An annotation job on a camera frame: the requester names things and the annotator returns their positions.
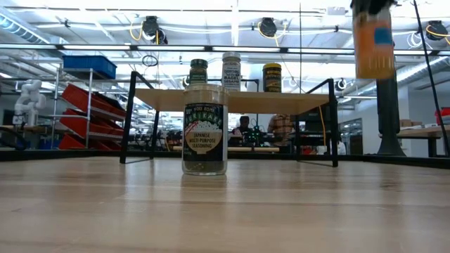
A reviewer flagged blue plastic bin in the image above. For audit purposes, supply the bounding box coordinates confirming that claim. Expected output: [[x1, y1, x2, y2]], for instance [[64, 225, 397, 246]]
[[62, 55, 117, 80]]

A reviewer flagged red storage bin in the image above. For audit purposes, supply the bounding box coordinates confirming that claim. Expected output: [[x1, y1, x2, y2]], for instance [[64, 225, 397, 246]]
[[62, 83, 127, 119], [58, 134, 122, 151], [59, 108, 124, 138]]

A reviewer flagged dark pillar with flared base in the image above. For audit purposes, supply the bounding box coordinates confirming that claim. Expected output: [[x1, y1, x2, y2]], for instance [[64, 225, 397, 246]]
[[375, 77, 408, 157]]

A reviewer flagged wooden desk with black legs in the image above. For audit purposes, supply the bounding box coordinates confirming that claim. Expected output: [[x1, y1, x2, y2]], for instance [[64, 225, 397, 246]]
[[397, 124, 450, 158]]

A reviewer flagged grey metal shelving rack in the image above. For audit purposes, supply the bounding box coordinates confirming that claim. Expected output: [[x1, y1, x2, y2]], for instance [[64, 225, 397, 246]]
[[50, 66, 117, 150]]

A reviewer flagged furikake jar with tan lid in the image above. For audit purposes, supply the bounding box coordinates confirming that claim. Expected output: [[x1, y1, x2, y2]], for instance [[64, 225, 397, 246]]
[[181, 83, 229, 176]]

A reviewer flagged thin black pole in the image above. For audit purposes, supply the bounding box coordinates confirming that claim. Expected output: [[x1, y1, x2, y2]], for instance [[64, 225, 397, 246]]
[[411, 0, 450, 157]]

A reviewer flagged wooden shelf with black frame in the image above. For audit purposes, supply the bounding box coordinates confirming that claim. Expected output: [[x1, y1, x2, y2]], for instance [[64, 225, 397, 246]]
[[119, 71, 340, 169]]

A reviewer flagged thin black hanging cable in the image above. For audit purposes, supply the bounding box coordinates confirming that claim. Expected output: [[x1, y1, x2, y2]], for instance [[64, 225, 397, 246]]
[[298, 0, 302, 94]]

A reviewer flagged person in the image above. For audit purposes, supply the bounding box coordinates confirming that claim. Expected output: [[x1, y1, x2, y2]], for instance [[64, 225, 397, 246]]
[[230, 115, 255, 147], [267, 113, 295, 147]]

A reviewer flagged white-lidded bagel sesame jar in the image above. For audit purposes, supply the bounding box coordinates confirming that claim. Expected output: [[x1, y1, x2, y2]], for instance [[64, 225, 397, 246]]
[[221, 51, 242, 92]]

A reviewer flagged orange spice jar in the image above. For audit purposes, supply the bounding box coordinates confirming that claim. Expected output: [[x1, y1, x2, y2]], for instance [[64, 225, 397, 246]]
[[352, 0, 397, 80]]

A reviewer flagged long black overhead rail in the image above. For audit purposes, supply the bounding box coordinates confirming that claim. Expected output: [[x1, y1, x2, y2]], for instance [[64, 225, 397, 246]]
[[0, 42, 450, 56]]

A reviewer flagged yellow-lidded black spice jar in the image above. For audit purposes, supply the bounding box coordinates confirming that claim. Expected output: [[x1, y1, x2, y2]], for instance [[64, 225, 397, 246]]
[[262, 63, 283, 93]]

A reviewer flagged pale wooden bar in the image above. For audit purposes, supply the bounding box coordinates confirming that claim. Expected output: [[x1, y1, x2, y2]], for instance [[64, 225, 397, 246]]
[[172, 145, 281, 153]]

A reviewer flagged red box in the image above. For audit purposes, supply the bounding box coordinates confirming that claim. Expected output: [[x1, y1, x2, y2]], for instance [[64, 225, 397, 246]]
[[435, 108, 450, 124]]

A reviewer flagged black ceiling cable reel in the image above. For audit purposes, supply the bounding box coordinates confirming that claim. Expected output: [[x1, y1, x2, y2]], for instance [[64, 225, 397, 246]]
[[258, 17, 278, 39], [141, 15, 168, 45], [425, 20, 450, 41]]

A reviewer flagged green-lidded herb spice jar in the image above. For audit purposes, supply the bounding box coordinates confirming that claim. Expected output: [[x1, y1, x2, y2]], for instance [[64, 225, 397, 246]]
[[188, 58, 209, 85]]

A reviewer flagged black hanging cable loop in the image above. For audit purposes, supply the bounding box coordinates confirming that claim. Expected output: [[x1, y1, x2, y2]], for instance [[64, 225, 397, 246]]
[[141, 54, 159, 67]]

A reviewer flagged black curved cable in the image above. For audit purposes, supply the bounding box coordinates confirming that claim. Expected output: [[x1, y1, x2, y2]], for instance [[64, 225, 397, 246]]
[[0, 126, 29, 151]]

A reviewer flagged yellow hanging cable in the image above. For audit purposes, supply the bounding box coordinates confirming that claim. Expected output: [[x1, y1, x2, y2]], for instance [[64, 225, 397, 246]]
[[318, 105, 327, 147]]

